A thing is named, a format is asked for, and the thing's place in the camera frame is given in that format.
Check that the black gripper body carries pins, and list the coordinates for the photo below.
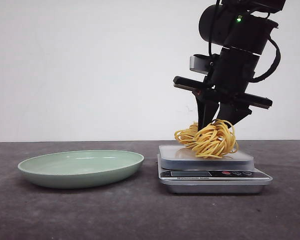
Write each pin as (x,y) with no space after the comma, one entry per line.
(232,73)

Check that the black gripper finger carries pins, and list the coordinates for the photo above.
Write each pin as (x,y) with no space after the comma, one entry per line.
(206,111)
(233,113)

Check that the yellow vermicelli noodle bundle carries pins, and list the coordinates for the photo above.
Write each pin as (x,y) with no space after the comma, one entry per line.
(215,140)

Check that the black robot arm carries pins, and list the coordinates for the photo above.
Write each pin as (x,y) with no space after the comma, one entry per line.
(242,36)

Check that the silver digital kitchen scale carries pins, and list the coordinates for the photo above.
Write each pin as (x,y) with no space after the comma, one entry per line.
(182,172)

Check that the light green plate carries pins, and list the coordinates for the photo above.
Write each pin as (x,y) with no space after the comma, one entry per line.
(80,169)

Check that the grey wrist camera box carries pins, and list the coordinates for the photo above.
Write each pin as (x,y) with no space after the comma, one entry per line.
(203,64)

